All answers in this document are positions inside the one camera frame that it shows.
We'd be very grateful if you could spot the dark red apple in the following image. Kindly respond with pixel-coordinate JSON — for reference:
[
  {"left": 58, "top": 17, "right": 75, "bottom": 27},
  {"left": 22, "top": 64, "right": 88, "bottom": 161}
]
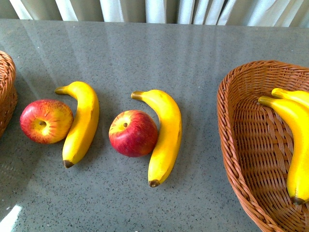
[{"left": 109, "top": 110, "right": 158, "bottom": 158}]

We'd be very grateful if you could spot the yellow banana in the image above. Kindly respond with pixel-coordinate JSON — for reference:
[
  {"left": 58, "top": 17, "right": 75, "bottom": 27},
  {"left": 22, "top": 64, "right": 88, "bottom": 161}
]
[
  {"left": 55, "top": 81, "right": 99, "bottom": 168},
  {"left": 131, "top": 89, "right": 182, "bottom": 188}
]

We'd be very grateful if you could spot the red yellow apple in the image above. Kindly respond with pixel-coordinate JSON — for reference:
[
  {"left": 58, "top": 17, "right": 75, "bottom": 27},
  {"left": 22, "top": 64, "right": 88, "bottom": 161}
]
[{"left": 19, "top": 99, "right": 73, "bottom": 144}]

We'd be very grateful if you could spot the right wicker basket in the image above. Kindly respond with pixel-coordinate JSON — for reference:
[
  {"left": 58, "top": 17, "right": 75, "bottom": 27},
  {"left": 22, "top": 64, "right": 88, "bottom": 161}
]
[{"left": 217, "top": 60, "right": 309, "bottom": 232}]

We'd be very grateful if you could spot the wicker basket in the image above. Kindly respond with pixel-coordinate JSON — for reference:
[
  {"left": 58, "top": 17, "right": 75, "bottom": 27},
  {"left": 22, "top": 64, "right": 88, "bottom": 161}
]
[
  {"left": 0, "top": 51, "right": 17, "bottom": 136},
  {"left": 217, "top": 60, "right": 309, "bottom": 232}
]

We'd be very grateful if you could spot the left wicker basket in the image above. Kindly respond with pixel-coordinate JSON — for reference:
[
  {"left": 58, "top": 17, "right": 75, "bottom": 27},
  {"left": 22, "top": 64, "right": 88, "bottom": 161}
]
[{"left": 0, "top": 51, "right": 17, "bottom": 136}]

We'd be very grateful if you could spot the rear banana in basket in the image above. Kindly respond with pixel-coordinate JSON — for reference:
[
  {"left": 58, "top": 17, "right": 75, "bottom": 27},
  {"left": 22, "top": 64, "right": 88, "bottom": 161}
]
[{"left": 271, "top": 88, "right": 309, "bottom": 108}]

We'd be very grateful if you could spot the banana in basket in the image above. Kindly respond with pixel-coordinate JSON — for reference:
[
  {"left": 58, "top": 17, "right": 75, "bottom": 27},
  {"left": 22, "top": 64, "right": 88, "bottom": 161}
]
[
  {"left": 271, "top": 88, "right": 309, "bottom": 108},
  {"left": 258, "top": 96, "right": 309, "bottom": 205}
]

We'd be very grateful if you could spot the front banana in basket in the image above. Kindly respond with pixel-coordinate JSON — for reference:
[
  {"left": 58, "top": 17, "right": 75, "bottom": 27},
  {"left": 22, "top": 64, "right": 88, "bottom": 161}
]
[{"left": 258, "top": 96, "right": 309, "bottom": 205}]

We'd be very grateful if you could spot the white pleated curtain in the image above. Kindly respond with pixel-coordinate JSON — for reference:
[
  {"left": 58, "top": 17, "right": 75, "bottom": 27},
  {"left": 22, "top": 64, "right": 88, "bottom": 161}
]
[{"left": 0, "top": 0, "right": 309, "bottom": 28}]

